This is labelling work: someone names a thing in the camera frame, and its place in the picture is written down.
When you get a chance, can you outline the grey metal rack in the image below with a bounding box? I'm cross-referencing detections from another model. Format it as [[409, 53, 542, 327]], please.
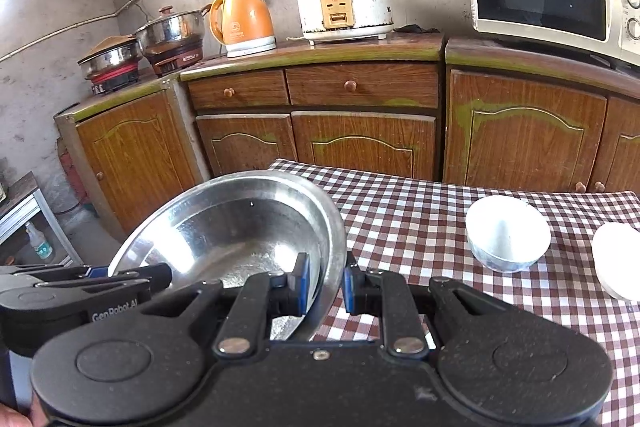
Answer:
[[0, 172, 84, 268]]

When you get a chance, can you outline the large steel plate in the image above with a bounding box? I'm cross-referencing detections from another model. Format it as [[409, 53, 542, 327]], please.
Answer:
[[106, 171, 348, 343]]

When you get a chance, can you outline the wooden cabinet with drawers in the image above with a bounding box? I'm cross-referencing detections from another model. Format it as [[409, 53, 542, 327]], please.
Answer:
[[180, 34, 446, 180]]

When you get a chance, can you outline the white plastic bottle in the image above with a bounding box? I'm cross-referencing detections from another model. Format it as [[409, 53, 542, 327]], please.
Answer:
[[24, 221, 55, 262]]

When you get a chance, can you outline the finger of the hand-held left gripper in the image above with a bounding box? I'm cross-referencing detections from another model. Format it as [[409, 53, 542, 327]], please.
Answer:
[[32, 263, 174, 303]]

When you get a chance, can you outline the blue patterned white bowl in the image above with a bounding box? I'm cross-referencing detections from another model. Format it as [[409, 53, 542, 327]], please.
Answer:
[[465, 195, 552, 274]]

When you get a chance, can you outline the wide white bowl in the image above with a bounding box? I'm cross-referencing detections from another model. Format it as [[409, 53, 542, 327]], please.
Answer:
[[591, 223, 640, 303]]

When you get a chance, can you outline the single-door wooden cabinet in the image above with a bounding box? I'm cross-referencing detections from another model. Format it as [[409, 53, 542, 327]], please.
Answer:
[[54, 74, 211, 243]]

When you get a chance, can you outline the white rice cooker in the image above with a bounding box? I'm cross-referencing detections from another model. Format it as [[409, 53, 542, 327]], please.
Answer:
[[284, 0, 403, 46]]

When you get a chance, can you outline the steel pot with wooden lid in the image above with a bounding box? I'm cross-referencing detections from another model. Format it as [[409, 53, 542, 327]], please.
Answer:
[[77, 36, 144, 80]]

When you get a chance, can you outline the red checkered tablecloth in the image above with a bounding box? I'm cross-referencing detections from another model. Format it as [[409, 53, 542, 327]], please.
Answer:
[[267, 158, 640, 427]]

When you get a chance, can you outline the red induction cooker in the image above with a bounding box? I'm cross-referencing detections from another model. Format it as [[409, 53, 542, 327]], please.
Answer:
[[87, 65, 141, 96], [147, 45, 205, 78]]

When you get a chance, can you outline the person's left forearm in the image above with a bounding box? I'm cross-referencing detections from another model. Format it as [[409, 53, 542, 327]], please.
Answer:
[[0, 402, 34, 427]]

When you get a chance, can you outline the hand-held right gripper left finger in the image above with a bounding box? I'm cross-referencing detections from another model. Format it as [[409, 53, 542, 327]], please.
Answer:
[[144, 252, 313, 358]]

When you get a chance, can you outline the orange electric kettle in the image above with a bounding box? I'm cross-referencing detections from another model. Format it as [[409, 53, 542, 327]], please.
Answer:
[[208, 0, 277, 58]]

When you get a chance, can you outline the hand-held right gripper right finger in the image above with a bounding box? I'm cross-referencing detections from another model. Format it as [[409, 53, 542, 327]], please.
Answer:
[[342, 253, 506, 357]]

